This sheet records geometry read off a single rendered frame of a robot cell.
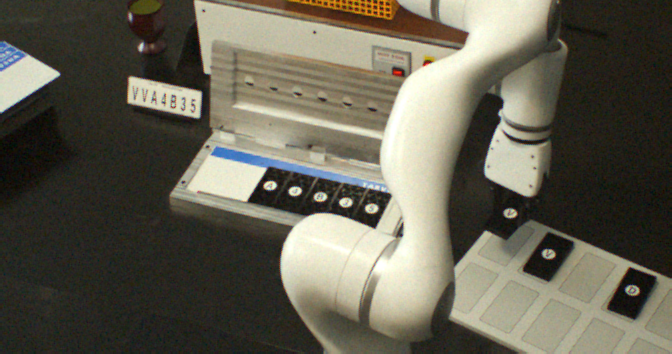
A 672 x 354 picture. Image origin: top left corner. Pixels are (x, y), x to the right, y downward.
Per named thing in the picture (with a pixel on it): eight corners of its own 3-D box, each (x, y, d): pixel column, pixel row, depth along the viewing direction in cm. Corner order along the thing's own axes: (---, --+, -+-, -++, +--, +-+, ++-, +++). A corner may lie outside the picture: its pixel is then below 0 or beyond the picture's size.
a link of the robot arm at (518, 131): (490, 113, 209) (487, 128, 210) (537, 133, 205) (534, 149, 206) (517, 95, 215) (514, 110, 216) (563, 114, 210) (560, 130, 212)
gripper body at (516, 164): (487, 122, 211) (477, 179, 217) (541, 146, 206) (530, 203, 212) (511, 106, 216) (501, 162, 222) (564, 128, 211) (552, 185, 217)
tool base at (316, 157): (170, 205, 237) (168, 190, 234) (217, 135, 251) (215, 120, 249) (396, 260, 224) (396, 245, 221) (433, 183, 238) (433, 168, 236)
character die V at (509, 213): (482, 228, 220) (482, 223, 219) (513, 196, 225) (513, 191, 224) (506, 240, 217) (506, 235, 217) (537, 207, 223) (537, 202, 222)
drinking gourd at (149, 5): (143, 64, 269) (135, 20, 262) (125, 44, 274) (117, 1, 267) (179, 49, 272) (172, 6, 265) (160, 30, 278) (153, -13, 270)
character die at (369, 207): (349, 228, 227) (348, 223, 226) (368, 192, 234) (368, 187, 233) (375, 234, 226) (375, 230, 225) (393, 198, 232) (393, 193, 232)
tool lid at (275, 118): (211, 42, 238) (215, 39, 240) (209, 134, 247) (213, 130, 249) (438, 87, 226) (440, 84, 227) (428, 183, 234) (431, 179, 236)
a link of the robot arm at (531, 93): (490, 115, 208) (544, 133, 205) (502, 43, 201) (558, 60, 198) (508, 94, 214) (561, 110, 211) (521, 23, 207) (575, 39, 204)
